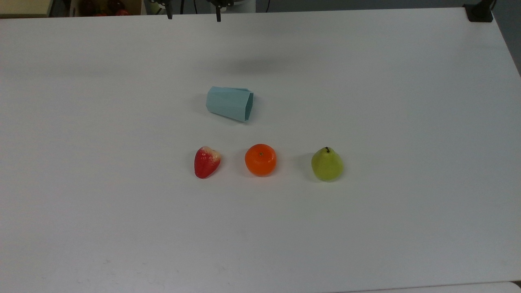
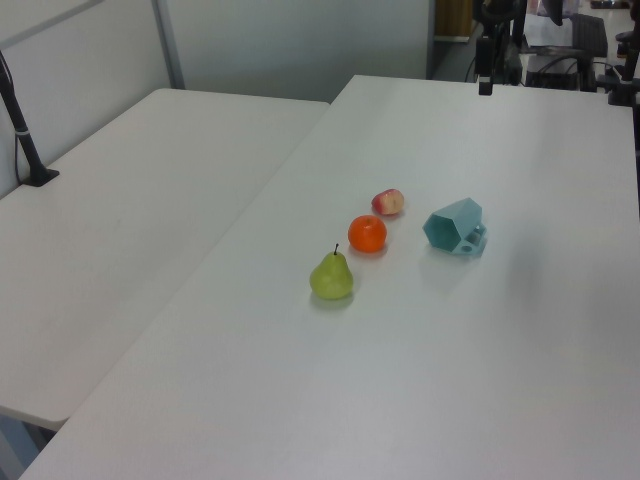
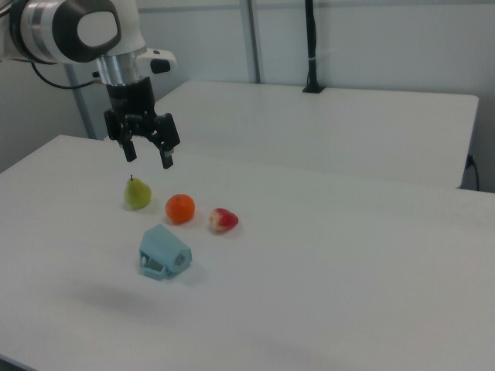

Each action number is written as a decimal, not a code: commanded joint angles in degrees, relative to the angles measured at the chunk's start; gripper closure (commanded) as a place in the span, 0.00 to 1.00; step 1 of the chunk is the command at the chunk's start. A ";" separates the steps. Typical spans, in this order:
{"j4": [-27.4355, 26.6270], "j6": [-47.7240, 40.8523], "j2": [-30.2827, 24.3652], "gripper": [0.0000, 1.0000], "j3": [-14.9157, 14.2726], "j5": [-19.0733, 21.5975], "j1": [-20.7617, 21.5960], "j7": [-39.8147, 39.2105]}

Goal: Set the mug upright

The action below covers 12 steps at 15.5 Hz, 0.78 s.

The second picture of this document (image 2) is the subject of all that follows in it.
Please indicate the red strawberry fruit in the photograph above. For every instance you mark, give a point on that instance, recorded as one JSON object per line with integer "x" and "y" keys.
{"x": 388, "y": 202}

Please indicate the teal hexagonal mug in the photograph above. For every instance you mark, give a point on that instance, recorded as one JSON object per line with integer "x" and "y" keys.
{"x": 452, "y": 227}

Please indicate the wooden cabinet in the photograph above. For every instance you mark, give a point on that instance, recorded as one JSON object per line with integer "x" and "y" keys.
{"x": 452, "y": 17}

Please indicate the white side table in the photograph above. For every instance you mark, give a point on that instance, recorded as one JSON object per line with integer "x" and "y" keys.
{"x": 125, "y": 225}

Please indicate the green pear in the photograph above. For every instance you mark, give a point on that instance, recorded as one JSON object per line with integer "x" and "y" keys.
{"x": 331, "y": 277}

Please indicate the black office chair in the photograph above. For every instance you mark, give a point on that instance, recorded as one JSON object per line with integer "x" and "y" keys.
{"x": 590, "y": 35}

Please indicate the black pole camera stand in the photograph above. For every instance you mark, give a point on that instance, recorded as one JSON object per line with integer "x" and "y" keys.
{"x": 20, "y": 130}

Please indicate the orange fruit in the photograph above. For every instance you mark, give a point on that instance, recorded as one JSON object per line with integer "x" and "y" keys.
{"x": 367, "y": 234}

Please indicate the grey partition post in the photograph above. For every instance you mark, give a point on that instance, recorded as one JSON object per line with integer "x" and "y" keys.
{"x": 169, "y": 45}

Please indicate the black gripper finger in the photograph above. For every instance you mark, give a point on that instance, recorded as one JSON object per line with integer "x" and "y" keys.
{"x": 489, "y": 87}
{"x": 482, "y": 87}

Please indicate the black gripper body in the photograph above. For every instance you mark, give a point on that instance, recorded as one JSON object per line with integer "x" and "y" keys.
{"x": 485, "y": 55}

